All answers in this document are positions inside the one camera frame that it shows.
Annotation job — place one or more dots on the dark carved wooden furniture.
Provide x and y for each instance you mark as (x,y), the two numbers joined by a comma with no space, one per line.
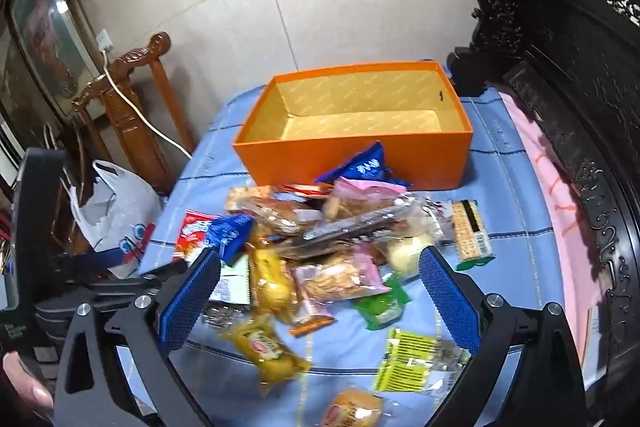
(575,32)

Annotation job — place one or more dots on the dark long snack packet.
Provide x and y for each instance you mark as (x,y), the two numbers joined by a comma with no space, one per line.
(350,227)

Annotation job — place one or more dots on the brown carved wooden chair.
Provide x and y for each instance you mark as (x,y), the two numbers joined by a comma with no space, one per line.
(125,117)

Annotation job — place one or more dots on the green snack packet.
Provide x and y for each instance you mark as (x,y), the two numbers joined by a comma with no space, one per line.
(380,307)

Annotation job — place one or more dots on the pink cookie packet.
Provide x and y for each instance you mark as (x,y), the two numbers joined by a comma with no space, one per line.
(340,277)
(360,192)

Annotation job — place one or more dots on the clear white bun packet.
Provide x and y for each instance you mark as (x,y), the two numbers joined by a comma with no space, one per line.
(405,254)

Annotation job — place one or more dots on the blue cookie packet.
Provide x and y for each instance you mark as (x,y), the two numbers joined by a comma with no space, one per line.
(230,234)

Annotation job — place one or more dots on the blue checked cloth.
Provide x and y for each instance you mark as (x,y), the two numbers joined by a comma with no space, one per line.
(525,217)

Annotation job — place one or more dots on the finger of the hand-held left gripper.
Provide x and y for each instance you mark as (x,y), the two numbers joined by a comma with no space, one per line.
(150,273)
(120,295)

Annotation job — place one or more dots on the orange-trimmed cracker packet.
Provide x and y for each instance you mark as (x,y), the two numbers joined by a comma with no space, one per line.
(312,319)

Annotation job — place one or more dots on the white and green packet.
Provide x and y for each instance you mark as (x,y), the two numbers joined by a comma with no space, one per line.
(232,282)

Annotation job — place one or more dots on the orange cardboard box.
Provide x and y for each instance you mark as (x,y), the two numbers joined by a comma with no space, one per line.
(300,157)

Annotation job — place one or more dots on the silver foil packet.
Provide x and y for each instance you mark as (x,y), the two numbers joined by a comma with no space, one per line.
(220,317)

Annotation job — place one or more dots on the yellow-green snack packet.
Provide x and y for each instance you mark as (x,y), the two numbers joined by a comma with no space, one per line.
(405,359)

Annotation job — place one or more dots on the white wall socket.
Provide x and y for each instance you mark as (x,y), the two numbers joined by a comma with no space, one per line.
(104,41)

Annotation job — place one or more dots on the large framed painting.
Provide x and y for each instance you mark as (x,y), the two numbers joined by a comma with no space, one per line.
(45,22)

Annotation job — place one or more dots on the clear bread packet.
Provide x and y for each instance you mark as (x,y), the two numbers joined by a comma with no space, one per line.
(270,209)

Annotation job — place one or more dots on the green-trimmed cracker packet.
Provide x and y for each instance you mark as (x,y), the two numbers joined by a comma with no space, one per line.
(470,232)

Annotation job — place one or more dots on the round bun packet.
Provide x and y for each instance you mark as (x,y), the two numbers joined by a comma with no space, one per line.
(350,409)

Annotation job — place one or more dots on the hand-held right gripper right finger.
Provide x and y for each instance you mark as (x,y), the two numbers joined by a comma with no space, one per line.
(447,302)

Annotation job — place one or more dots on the white plastic bag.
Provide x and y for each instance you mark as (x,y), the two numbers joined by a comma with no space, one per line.
(115,207)

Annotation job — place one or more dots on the small blue snack packet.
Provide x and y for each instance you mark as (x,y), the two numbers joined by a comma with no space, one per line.
(362,167)

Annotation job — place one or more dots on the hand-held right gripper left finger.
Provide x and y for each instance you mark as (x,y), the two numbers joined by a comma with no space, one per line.
(190,302)

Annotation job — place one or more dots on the red snack packet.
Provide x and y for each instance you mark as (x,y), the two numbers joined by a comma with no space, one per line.
(192,232)

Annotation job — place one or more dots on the person's left hand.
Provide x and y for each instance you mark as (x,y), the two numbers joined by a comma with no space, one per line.
(22,382)

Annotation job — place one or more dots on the pink cloth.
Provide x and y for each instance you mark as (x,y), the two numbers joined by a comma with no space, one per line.
(545,157)

